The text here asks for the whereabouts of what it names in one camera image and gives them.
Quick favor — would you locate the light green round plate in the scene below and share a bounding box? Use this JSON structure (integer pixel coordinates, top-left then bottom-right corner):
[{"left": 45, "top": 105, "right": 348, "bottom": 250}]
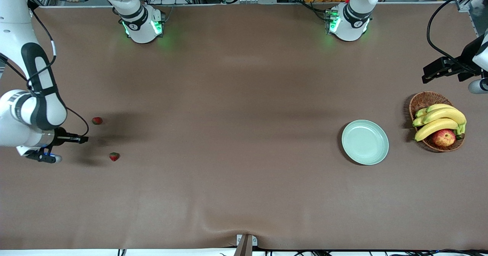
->
[{"left": 341, "top": 119, "right": 390, "bottom": 166}]

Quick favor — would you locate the brown wicker basket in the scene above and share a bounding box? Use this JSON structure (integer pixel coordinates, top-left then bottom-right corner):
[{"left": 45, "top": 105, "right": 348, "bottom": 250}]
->
[{"left": 409, "top": 91, "right": 466, "bottom": 153}]

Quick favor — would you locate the yellow banana bunch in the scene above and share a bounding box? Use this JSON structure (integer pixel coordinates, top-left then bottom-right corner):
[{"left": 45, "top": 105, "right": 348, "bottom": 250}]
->
[{"left": 412, "top": 103, "right": 467, "bottom": 142}]

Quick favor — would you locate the red apple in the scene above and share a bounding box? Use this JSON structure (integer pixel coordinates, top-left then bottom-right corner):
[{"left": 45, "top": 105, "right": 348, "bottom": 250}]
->
[{"left": 432, "top": 129, "right": 457, "bottom": 148}]

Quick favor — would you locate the large table cover mat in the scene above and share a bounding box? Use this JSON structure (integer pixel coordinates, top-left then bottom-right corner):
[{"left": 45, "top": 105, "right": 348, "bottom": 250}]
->
[{"left": 0, "top": 2, "right": 488, "bottom": 251}]

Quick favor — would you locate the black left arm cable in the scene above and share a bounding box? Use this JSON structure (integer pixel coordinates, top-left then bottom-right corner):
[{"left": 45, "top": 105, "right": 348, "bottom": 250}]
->
[{"left": 426, "top": 0, "right": 488, "bottom": 64}]

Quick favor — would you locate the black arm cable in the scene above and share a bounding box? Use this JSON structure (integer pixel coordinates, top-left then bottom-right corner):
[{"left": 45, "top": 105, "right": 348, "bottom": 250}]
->
[
  {"left": 426, "top": 0, "right": 488, "bottom": 64},
  {"left": 15, "top": 0, "right": 92, "bottom": 138}
]

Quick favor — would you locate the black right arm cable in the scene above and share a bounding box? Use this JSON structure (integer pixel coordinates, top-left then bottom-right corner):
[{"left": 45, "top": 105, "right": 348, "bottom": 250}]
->
[{"left": 15, "top": 0, "right": 92, "bottom": 138}]

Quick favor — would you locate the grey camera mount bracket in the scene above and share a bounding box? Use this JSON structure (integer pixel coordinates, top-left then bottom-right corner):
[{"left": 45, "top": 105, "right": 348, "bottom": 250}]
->
[{"left": 233, "top": 234, "right": 258, "bottom": 256}]

